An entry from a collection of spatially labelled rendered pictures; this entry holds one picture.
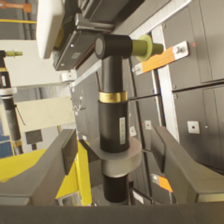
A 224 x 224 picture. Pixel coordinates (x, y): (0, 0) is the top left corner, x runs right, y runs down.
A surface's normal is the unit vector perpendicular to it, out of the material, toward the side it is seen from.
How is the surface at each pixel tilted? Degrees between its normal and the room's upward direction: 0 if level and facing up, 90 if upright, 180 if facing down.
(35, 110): 90
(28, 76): 90
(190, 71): 0
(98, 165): 90
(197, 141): 0
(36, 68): 90
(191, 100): 0
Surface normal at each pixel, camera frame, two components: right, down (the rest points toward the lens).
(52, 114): 0.47, -0.04
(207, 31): -0.87, 0.16
